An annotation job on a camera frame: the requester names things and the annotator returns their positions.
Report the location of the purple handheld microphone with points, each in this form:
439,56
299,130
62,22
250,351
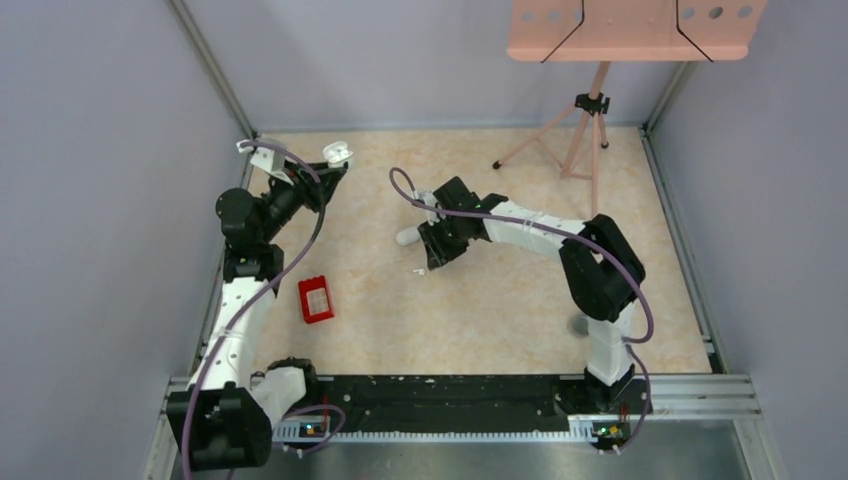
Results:
578,325

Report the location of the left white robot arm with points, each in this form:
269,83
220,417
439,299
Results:
225,418

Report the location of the small white square earbud case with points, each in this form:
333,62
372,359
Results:
338,154

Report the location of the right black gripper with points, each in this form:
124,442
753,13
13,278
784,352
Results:
438,254

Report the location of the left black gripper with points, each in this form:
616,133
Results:
314,195

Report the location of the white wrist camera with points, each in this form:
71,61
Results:
267,160
427,201

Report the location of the white oval charging case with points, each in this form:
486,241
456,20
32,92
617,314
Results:
407,236

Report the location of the red plastic box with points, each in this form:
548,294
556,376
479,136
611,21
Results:
315,300

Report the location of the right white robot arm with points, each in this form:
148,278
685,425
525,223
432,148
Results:
601,269

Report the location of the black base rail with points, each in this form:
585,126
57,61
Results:
478,404

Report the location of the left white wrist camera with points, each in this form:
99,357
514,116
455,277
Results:
267,160

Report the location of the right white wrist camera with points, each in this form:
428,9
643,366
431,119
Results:
427,201

